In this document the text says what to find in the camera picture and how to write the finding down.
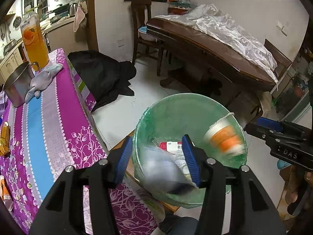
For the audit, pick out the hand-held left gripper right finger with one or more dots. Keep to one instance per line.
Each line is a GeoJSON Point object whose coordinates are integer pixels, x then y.
{"type": "Point", "coordinates": [190, 161]}

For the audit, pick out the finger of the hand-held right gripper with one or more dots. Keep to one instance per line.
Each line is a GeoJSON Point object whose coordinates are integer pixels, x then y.
{"type": "Point", "coordinates": [259, 132]}
{"type": "Point", "coordinates": [269, 123]}

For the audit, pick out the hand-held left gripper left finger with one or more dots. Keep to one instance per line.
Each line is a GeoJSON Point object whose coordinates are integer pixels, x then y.
{"type": "Point", "coordinates": [123, 161]}

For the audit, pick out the red and white medicine box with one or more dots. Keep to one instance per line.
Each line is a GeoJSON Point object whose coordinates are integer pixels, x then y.
{"type": "Point", "coordinates": [171, 146]}

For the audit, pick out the white plastic packet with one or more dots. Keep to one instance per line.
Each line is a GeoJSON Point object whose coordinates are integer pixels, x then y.
{"type": "Point", "coordinates": [161, 169]}

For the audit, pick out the orange striped paper cup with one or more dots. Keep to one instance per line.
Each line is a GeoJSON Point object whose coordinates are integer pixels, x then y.
{"type": "Point", "coordinates": [225, 142]}

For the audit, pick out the waste bin with green bag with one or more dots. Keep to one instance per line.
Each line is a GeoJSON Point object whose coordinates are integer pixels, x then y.
{"type": "Point", "coordinates": [176, 117]}

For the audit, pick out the white and orange carton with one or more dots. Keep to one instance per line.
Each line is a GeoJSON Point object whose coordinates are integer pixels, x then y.
{"type": "Point", "coordinates": [5, 191]}

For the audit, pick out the person's right forearm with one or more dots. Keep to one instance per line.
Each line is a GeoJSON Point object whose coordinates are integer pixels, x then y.
{"type": "Point", "coordinates": [297, 191]}

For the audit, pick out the beige cloth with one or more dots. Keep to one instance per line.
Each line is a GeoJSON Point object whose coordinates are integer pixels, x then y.
{"type": "Point", "coordinates": [265, 102]}

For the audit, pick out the person's leg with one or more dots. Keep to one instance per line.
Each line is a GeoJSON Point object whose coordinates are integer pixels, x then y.
{"type": "Point", "coordinates": [178, 226]}

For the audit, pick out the purple blue patterned tablecloth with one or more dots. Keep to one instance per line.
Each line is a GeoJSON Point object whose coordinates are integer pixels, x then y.
{"type": "Point", "coordinates": [56, 127]}

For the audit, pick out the black cloth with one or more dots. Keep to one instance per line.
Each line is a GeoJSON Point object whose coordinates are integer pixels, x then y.
{"type": "Point", "coordinates": [102, 78]}

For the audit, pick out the dark wooden dining table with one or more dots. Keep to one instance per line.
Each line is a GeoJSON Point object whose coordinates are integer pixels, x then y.
{"type": "Point", "coordinates": [207, 51]}

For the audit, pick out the white plastic sheet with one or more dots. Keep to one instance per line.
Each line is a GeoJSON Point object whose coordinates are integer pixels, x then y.
{"type": "Point", "coordinates": [232, 34]}

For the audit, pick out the steel pot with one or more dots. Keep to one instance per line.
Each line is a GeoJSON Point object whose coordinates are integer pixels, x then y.
{"type": "Point", "coordinates": [18, 88]}

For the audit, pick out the blue and white basin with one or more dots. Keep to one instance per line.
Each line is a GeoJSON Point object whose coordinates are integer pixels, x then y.
{"type": "Point", "coordinates": [145, 34]}

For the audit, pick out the kitchen counter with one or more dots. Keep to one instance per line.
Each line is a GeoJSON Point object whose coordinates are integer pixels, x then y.
{"type": "Point", "coordinates": [61, 31]}

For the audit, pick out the orange juice bottle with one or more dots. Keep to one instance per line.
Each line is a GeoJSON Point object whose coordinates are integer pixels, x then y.
{"type": "Point", "coordinates": [35, 46]}

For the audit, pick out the red plastic basin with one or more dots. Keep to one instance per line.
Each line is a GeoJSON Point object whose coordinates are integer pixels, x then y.
{"type": "Point", "coordinates": [177, 11]}

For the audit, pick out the green plastic basket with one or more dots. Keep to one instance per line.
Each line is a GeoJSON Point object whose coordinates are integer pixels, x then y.
{"type": "Point", "coordinates": [179, 4]}

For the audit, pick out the hanging pink towel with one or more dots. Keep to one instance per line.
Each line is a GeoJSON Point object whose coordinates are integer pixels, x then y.
{"type": "Point", "coordinates": [79, 17]}

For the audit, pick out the tall-backed wooden chair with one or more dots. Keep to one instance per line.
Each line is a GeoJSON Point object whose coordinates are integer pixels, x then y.
{"type": "Point", "coordinates": [140, 7]}

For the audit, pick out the steel kettle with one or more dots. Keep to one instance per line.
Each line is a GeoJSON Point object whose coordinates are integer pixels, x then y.
{"type": "Point", "coordinates": [73, 9]}

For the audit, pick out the black wok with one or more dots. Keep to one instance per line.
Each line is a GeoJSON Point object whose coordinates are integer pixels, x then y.
{"type": "Point", "coordinates": [60, 9]}

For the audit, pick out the double wall socket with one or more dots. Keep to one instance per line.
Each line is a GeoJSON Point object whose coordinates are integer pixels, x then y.
{"type": "Point", "coordinates": [281, 28]}

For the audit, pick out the low wall socket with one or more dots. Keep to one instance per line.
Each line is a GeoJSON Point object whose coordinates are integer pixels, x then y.
{"type": "Point", "coordinates": [121, 42]}

